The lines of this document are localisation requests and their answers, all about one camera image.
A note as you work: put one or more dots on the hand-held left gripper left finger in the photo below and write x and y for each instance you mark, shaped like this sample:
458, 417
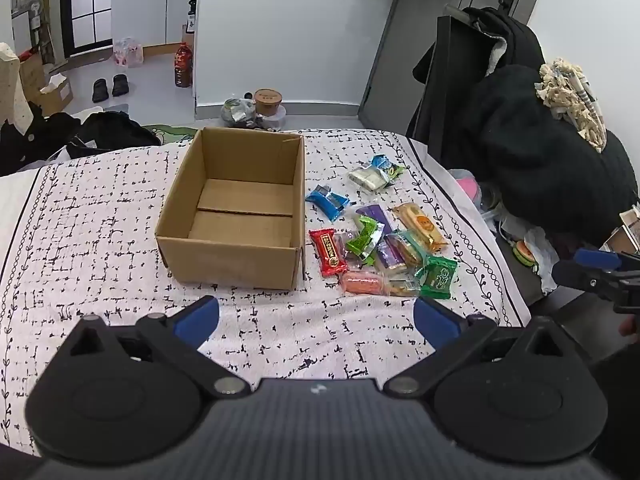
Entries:
197, 317

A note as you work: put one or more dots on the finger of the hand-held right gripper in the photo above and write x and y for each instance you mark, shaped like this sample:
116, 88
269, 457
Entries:
597, 258
585, 276

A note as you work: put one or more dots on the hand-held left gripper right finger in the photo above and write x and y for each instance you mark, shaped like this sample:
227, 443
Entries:
435, 321

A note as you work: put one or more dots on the dark green snack packet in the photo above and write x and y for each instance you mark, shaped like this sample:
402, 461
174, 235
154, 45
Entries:
439, 276

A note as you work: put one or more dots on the clear biscuit packet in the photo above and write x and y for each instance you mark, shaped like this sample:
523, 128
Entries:
402, 286

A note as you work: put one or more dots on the brown cardboard box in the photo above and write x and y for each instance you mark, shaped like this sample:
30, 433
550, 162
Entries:
225, 265

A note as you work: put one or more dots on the brown cake packet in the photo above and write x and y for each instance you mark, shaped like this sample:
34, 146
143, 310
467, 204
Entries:
411, 250

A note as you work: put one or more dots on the clear purple snack packet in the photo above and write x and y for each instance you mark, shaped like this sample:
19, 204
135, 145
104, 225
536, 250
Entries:
390, 256

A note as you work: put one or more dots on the pink snack packet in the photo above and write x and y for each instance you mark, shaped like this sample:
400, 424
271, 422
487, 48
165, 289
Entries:
362, 282

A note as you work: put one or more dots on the orange cake packet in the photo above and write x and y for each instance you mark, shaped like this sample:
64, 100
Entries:
420, 225

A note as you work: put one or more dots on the light green snack packet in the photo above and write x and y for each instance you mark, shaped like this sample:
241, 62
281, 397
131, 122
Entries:
364, 237

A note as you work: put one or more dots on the red snack packet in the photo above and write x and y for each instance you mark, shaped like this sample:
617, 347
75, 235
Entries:
327, 252

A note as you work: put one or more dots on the white cream snack packet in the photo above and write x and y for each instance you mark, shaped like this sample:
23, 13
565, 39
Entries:
367, 179

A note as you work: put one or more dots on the blue snack packet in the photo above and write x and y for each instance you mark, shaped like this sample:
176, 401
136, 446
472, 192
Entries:
327, 203

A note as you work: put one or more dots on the blue-green snack packet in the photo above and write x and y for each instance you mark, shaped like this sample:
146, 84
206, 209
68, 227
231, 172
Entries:
384, 162

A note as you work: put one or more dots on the person's right hand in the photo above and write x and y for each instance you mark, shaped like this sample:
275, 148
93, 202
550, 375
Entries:
630, 327

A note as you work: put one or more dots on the white plastic bag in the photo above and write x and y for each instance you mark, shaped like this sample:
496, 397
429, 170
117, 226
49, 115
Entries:
545, 255

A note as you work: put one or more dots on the hamburger toy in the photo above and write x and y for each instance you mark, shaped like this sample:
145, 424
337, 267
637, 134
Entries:
524, 254

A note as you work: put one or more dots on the black fluffy coat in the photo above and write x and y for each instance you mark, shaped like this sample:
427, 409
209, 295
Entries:
540, 160

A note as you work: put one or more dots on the white black-printed blanket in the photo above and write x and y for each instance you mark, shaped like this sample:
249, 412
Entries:
100, 220

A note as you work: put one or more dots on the pink soft item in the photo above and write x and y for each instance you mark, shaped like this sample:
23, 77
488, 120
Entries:
467, 185

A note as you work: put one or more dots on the cream knitted cloth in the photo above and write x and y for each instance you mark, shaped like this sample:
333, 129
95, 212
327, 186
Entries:
575, 95

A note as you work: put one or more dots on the green rug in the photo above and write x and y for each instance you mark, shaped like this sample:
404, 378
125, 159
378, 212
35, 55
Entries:
172, 132

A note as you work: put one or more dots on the black bag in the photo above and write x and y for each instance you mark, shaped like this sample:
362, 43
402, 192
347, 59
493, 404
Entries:
115, 132

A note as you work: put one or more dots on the white plastic container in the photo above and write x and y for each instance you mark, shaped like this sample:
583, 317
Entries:
274, 121

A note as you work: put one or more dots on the grey plastic bag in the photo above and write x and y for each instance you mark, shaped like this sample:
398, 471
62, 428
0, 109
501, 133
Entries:
237, 110

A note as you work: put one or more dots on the brown paper bowl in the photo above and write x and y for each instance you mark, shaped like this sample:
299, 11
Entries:
268, 101

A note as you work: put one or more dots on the black fleece-lined jacket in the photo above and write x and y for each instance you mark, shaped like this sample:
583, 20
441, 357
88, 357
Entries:
520, 35

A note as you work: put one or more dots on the black slipper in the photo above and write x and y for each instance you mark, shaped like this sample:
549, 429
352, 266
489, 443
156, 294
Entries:
100, 91
120, 85

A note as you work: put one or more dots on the red oil bottle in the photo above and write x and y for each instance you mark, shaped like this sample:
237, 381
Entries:
183, 65

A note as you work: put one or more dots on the small open cardboard box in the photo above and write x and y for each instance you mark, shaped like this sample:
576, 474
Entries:
55, 97

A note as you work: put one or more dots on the grey door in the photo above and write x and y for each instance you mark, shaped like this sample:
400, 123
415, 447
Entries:
395, 60

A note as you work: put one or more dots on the pink plastic bag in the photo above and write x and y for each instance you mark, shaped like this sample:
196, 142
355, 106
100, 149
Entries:
127, 52

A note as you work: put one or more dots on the tall cardboard box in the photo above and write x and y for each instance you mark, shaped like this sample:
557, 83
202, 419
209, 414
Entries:
31, 77

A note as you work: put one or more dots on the cream dotted tablecloth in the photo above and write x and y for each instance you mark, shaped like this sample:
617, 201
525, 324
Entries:
12, 90

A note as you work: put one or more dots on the dark spray bottle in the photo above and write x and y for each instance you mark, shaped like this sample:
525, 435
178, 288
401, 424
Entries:
191, 17

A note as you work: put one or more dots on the white kitchen cabinet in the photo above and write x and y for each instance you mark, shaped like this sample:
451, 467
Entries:
145, 10

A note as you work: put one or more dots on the red cloth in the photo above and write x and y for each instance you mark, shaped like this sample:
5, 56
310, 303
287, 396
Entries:
29, 54

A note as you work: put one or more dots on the black framed glass door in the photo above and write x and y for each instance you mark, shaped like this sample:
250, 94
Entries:
87, 10

